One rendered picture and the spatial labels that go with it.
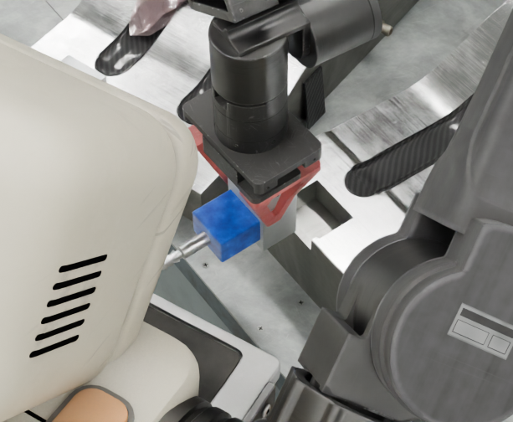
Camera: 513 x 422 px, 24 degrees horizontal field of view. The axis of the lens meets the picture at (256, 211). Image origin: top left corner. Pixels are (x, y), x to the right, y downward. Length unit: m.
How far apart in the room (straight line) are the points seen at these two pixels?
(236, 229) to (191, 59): 0.29
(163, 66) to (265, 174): 0.36
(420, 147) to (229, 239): 0.24
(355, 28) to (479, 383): 0.39
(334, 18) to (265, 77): 0.07
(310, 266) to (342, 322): 0.50
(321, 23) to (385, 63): 0.46
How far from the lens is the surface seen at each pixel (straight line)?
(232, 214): 1.01
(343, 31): 0.89
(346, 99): 1.30
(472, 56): 1.21
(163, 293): 1.50
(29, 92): 0.54
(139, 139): 0.56
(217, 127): 0.93
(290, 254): 1.13
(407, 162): 1.15
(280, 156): 0.93
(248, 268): 1.16
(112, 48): 1.28
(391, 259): 0.61
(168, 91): 1.23
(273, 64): 0.86
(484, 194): 0.58
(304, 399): 0.59
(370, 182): 1.12
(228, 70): 0.87
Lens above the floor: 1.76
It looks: 53 degrees down
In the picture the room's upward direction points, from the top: straight up
